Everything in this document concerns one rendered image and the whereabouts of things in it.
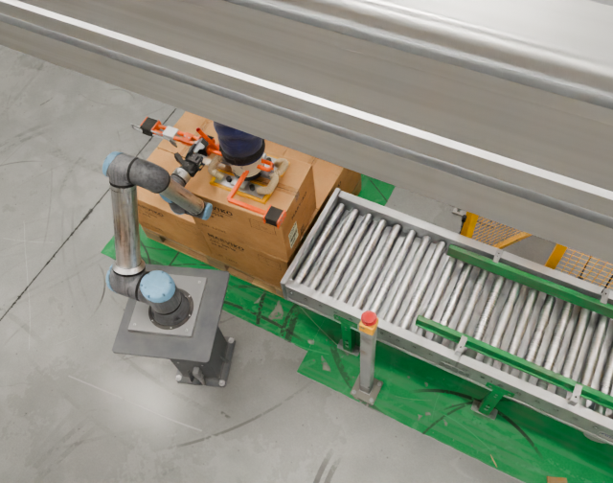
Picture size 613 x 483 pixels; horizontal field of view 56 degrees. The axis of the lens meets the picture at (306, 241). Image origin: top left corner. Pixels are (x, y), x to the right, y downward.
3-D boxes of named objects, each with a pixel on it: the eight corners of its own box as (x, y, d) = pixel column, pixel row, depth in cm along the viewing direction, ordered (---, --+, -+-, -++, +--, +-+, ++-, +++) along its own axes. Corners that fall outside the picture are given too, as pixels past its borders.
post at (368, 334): (374, 385, 339) (378, 317, 254) (369, 395, 336) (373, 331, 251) (363, 380, 341) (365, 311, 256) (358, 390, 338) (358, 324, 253)
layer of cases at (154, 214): (361, 176, 401) (361, 138, 367) (293, 293, 358) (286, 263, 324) (217, 126, 437) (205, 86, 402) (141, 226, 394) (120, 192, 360)
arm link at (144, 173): (160, 161, 236) (216, 204, 301) (134, 153, 239) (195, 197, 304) (149, 187, 235) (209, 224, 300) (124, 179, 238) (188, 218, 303)
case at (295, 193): (316, 206, 342) (312, 164, 308) (288, 261, 324) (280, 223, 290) (228, 177, 358) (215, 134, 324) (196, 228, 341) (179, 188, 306)
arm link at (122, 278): (135, 307, 275) (126, 165, 235) (104, 296, 279) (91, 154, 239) (153, 289, 287) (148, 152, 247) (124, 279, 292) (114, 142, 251)
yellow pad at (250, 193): (274, 190, 301) (273, 184, 297) (265, 204, 297) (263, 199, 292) (218, 171, 311) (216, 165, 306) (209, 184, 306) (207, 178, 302)
